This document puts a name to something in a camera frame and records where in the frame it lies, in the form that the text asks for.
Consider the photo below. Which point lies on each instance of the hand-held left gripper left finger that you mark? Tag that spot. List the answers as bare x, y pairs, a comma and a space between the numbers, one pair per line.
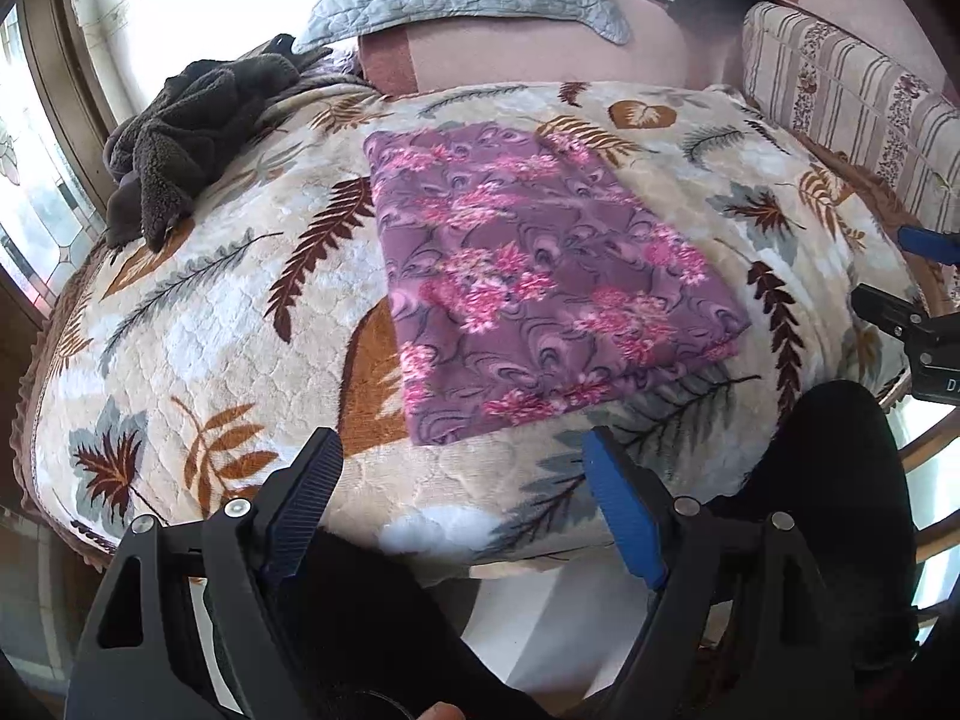
311, 495

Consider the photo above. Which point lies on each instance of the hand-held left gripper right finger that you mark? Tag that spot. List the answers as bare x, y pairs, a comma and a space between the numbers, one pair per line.
619, 502

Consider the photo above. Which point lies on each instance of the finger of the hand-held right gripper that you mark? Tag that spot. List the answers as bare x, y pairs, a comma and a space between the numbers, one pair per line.
930, 244
889, 307

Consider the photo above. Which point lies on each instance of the purple floral garment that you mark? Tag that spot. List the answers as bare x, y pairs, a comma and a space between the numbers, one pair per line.
525, 277

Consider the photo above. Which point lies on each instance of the person's left hand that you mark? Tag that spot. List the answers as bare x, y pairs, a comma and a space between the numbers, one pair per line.
442, 712

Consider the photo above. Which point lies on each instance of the wooden chair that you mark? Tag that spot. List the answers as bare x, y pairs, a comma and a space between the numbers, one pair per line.
934, 450

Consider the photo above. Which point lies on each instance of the person's black pants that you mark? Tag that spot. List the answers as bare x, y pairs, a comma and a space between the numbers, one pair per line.
810, 480

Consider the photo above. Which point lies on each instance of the striped floral cushion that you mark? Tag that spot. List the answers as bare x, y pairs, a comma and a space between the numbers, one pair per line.
840, 90

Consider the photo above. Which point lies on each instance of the leaf print blanket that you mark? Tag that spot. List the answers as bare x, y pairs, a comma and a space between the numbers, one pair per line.
225, 315

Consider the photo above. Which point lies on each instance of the dark grey fleece garment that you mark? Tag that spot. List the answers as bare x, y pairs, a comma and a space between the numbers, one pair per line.
180, 142

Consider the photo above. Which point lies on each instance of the pink bed sheet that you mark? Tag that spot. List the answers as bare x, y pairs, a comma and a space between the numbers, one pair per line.
525, 60

